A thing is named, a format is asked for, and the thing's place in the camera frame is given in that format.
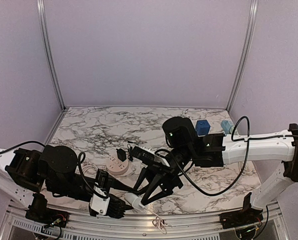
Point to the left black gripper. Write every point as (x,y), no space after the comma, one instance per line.
(110,183)

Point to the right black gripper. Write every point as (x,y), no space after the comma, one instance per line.
(168,178)

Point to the pink round socket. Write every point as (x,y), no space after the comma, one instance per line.
(113,165)

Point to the black power adapter with cable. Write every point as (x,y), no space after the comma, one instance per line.
(124,155)

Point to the blue cube socket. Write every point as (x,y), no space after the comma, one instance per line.
(202,127)

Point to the teal power strip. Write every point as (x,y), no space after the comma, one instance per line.
(227,127)

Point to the white usb charger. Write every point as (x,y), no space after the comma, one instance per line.
(134,201)

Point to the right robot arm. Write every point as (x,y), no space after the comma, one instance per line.
(218,150)

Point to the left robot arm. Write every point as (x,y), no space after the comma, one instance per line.
(59,168)

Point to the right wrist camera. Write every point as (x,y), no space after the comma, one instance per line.
(149,158)

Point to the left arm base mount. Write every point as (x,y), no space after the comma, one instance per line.
(49,217)

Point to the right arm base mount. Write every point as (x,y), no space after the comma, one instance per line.
(239,218)

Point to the front aluminium rail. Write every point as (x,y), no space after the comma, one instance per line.
(81,226)

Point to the right aluminium frame post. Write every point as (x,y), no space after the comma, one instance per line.
(250,29)

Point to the aluminium frame post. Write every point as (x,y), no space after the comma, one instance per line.
(250,29)
(48,52)

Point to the left aluminium frame post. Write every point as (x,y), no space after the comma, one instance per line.
(48,52)

